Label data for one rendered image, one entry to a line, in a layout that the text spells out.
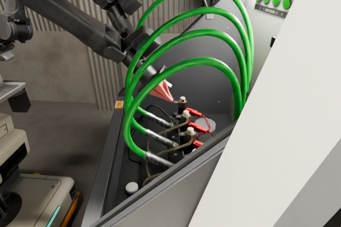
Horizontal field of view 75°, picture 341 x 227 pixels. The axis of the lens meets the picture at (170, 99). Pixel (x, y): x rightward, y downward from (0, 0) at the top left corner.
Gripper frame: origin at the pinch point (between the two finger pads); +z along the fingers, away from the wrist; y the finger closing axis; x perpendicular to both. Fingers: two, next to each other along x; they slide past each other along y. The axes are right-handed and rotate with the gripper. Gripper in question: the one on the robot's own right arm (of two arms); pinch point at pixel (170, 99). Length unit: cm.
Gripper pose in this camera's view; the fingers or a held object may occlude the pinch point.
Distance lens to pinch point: 68.9
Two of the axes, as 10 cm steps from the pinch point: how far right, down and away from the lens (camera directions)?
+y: 7.2, -5.4, -4.3
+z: 6.7, 7.1, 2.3
